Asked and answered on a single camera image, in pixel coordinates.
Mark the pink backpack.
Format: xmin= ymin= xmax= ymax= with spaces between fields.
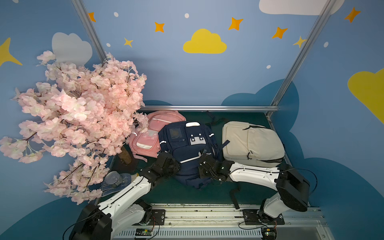
xmin=128 ymin=111 xmax=186 ymax=162

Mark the navy blue backpack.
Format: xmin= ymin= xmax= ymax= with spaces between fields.
xmin=147 ymin=113 xmax=233 ymax=204

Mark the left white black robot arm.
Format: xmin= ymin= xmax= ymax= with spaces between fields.
xmin=63 ymin=153 xmax=181 ymax=240

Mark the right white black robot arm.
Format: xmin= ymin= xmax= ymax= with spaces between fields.
xmin=199 ymin=154 xmax=310 ymax=223

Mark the beige backpack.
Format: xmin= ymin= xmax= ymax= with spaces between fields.
xmin=222 ymin=121 xmax=285 ymax=168

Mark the rear horizontal aluminium bar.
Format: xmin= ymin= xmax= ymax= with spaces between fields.
xmin=141 ymin=105 xmax=279 ymax=113

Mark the blue patterned cloth item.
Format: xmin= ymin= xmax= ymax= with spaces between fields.
xmin=100 ymin=173 xmax=133 ymax=198

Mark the left green circuit board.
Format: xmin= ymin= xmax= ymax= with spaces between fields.
xmin=135 ymin=229 xmax=153 ymax=239

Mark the green circuit board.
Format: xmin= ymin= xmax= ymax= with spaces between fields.
xmin=135 ymin=229 xmax=153 ymax=239
xmin=261 ymin=228 xmax=277 ymax=240

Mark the right green circuit board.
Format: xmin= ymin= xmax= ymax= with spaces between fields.
xmin=261 ymin=228 xmax=277 ymax=240

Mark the pink cherry blossom tree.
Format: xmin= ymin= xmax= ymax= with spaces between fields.
xmin=1 ymin=51 xmax=149 ymax=204

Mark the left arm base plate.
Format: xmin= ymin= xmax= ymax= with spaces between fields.
xmin=135 ymin=209 xmax=166 ymax=226

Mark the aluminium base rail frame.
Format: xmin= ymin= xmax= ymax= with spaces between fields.
xmin=111 ymin=204 xmax=333 ymax=240

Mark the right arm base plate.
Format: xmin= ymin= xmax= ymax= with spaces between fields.
xmin=241 ymin=209 xmax=285 ymax=226

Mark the right side floor rail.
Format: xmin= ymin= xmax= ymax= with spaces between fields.
xmin=270 ymin=112 xmax=318 ymax=196

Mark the left aluminium frame post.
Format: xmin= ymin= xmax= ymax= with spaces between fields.
xmin=71 ymin=0 xmax=107 ymax=62

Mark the aluminium frame post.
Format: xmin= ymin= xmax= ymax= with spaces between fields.
xmin=71 ymin=0 xmax=107 ymax=62
xmin=271 ymin=0 xmax=338 ymax=108

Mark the right aluminium frame post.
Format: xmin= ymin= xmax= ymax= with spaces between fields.
xmin=271 ymin=0 xmax=338 ymax=108

